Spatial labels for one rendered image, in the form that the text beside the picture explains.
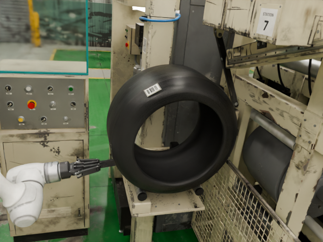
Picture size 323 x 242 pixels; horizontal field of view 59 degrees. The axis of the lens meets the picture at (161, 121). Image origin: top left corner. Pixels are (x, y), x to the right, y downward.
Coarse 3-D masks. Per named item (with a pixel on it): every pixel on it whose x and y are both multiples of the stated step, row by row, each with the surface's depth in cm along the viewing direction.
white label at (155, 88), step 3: (156, 84) 111; (150, 87) 110; (153, 87) 110; (156, 87) 110; (159, 87) 109; (144, 90) 111; (147, 90) 110; (150, 90) 110; (153, 90) 109; (156, 90) 109; (159, 90) 108; (147, 93) 109; (150, 93) 109; (153, 93) 108; (147, 96) 108
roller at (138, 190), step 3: (135, 186) 136; (135, 189) 136; (138, 189) 133; (141, 189) 132; (138, 192) 131; (141, 192) 131; (144, 192) 131; (138, 195) 130; (141, 195) 130; (144, 195) 131; (138, 198) 130; (141, 198) 131; (144, 198) 131
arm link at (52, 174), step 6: (48, 162) 124; (54, 162) 124; (48, 168) 121; (54, 168) 121; (48, 174) 120; (54, 174) 121; (60, 174) 122; (48, 180) 121; (54, 180) 122; (60, 180) 124
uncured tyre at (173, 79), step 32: (128, 96) 114; (160, 96) 110; (192, 96) 113; (224, 96) 120; (128, 128) 112; (224, 128) 123; (128, 160) 118; (160, 160) 154; (192, 160) 153; (224, 160) 131; (160, 192) 129
